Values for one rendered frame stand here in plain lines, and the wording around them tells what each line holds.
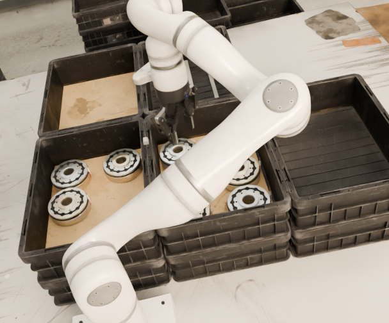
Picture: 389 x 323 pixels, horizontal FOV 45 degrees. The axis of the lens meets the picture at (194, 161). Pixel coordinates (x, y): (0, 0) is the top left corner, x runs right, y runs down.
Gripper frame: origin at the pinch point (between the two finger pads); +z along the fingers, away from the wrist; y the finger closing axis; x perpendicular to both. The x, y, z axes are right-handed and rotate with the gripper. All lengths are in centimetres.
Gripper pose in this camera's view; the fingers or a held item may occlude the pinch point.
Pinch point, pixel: (181, 130)
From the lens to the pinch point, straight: 109.8
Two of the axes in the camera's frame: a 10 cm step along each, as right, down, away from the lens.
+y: 5.9, -6.3, 5.1
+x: -7.9, -3.4, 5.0
